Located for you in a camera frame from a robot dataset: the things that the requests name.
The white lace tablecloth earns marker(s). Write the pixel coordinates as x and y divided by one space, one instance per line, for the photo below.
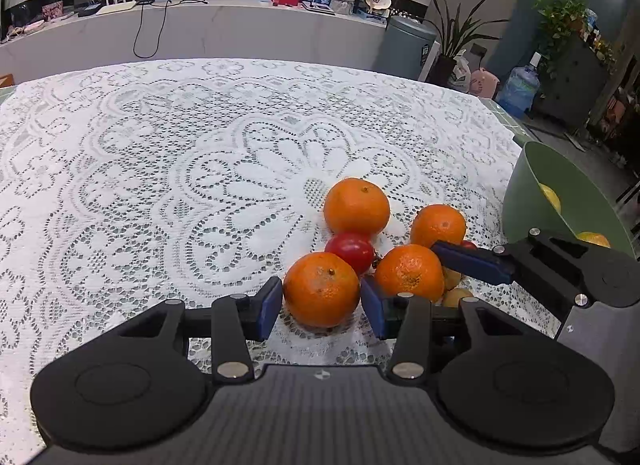
150 170

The grey cabinet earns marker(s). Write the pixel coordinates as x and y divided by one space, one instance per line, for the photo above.
575 80

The white marble console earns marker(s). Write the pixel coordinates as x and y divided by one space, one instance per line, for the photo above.
225 30

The grey trash can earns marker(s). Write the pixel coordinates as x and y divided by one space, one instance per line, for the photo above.
405 45

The long-leaf potted plant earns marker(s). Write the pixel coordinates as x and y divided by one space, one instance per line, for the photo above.
455 30

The white plastic bag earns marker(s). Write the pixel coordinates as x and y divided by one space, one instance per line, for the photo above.
460 72

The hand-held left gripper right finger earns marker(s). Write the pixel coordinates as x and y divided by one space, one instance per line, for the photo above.
372 307

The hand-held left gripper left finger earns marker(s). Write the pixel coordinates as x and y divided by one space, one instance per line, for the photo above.
270 307

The black flat device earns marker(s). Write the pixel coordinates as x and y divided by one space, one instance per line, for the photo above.
87 8

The green ivy plant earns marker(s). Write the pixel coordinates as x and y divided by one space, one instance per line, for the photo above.
560 20

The green bowl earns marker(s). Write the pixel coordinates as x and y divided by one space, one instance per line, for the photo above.
520 195

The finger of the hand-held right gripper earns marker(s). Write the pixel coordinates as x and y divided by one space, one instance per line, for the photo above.
475 262

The brown longan fruit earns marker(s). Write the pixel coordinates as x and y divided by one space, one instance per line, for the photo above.
452 279
456 297

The pink pig toy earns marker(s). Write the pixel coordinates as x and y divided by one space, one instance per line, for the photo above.
484 82

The blue water jug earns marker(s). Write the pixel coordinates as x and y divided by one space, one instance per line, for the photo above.
520 87

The yellow lemon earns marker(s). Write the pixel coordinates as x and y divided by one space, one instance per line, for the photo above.
550 197
592 239

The mandarin orange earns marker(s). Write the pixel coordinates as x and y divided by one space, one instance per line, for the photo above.
438 225
356 207
410 272
321 290

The red cherry tomato with stem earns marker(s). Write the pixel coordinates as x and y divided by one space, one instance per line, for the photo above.
350 251

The pink card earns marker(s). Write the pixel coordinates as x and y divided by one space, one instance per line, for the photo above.
52 10

